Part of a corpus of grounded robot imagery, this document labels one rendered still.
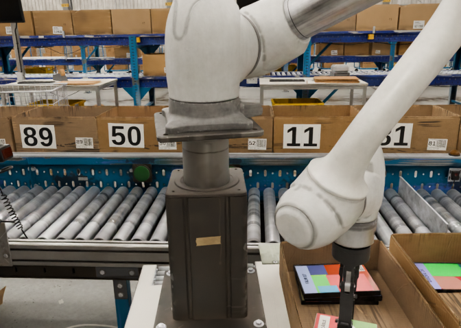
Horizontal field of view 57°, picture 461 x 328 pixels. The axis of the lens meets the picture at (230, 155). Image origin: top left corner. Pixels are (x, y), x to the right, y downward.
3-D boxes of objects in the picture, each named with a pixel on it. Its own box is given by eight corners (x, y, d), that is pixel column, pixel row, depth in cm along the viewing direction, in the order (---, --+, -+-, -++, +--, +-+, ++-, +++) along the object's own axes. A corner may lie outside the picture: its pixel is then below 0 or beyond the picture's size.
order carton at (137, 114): (99, 154, 192) (95, 116, 187) (119, 138, 220) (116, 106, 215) (184, 154, 190) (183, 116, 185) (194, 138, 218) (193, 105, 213)
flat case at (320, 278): (380, 296, 103) (381, 290, 103) (303, 299, 102) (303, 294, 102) (361, 266, 116) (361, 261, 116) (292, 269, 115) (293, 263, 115)
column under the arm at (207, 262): (267, 332, 96) (269, 197, 87) (152, 337, 95) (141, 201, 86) (256, 270, 121) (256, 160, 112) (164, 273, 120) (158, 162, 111)
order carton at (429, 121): (363, 154, 185) (366, 116, 180) (349, 138, 213) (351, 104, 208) (455, 155, 182) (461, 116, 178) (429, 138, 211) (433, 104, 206)
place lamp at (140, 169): (134, 182, 186) (132, 167, 184) (134, 180, 188) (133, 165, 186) (149, 182, 186) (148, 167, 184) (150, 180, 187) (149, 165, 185)
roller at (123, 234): (109, 253, 141) (108, 239, 140) (147, 195, 191) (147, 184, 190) (124, 253, 141) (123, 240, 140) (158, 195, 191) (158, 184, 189)
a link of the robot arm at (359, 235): (377, 207, 86) (375, 234, 88) (332, 202, 89) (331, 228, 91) (377, 226, 78) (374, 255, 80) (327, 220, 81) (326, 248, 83)
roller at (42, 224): (15, 251, 143) (13, 238, 142) (77, 194, 193) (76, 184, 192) (29, 252, 143) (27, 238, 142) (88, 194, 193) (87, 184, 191)
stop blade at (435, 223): (442, 249, 137) (446, 224, 135) (397, 195, 181) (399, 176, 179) (444, 249, 137) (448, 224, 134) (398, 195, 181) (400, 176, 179)
